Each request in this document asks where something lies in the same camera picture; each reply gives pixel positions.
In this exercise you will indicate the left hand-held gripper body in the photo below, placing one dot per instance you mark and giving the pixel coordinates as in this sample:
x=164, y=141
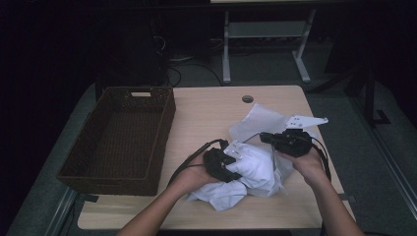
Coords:
x=214, y=160

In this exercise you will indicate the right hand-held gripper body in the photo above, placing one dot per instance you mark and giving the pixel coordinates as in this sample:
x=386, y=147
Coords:
x=295, y=142

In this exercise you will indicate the white mesh laundry bag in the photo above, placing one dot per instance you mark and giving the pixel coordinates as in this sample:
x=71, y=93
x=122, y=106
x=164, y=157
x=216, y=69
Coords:
x=262, y=121

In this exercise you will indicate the white garment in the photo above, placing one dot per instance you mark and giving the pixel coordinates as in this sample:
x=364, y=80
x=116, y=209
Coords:
x=226, y=196

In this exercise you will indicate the brown woven basket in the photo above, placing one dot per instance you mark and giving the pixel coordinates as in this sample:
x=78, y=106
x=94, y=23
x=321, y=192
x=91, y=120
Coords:
x=118, y=137

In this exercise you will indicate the person's left hand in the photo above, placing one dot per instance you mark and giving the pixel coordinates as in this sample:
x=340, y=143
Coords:
x=193, y=173

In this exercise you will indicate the person's right hand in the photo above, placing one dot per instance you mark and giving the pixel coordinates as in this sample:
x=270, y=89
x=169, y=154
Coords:
x=308, y=167

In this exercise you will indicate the grey round table grommet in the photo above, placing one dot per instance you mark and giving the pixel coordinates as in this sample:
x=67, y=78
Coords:
x=247, y=99

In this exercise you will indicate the grey tape strip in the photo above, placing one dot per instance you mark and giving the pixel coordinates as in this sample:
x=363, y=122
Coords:
x=90, y=198
x=349, y=197

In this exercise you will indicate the black metal stand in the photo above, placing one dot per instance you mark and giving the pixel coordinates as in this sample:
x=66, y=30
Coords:
x=370, y=98

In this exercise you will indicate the metal floor rail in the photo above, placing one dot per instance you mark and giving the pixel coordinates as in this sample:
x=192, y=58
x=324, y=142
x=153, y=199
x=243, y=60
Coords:
x=390, y=157
x=60, y=213

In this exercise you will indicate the white metal table frame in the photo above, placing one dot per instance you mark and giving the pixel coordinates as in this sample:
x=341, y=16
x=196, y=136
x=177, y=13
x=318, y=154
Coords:
x=226, y=49

